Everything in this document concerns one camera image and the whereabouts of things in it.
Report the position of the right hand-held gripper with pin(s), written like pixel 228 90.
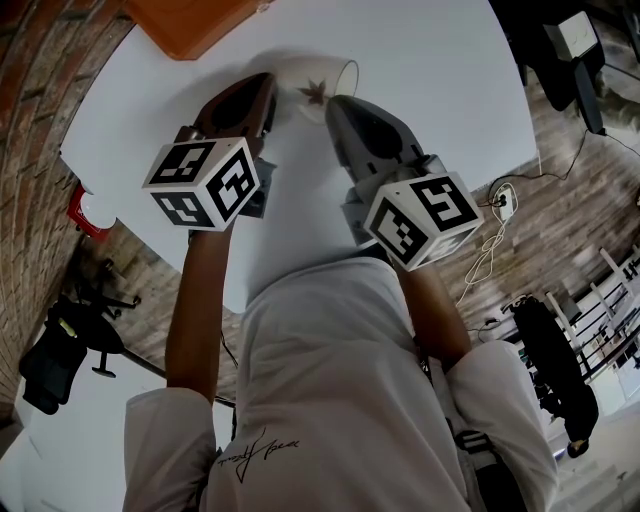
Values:
pixel 425 220

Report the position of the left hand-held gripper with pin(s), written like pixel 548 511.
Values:
pixel 195 185

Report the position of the white cup with leaf print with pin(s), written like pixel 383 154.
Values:
pixel 305 75

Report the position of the person's right forearm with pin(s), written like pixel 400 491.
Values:
pixel 430 320

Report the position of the person's left forearm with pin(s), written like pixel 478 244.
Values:
pixel 200 320

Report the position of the white power strip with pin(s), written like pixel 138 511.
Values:
pixel 505 202

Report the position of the orange cardboard box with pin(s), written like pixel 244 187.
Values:
pixel 200 25

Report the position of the white metal rack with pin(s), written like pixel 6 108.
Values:
pixel 607 265

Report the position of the person's white shirt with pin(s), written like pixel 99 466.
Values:
pixel 325 380

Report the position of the white round plate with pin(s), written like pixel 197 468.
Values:
pixel 97 212

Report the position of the black office chair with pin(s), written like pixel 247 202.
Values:
pixel 50 360
pixel 585 95

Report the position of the red fire equipment box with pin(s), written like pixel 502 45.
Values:
pixel 75 215

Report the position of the white box on chair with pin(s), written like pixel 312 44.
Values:
pixel 575 35

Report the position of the yellow-green marker pen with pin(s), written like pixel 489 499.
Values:
pixel 68 328

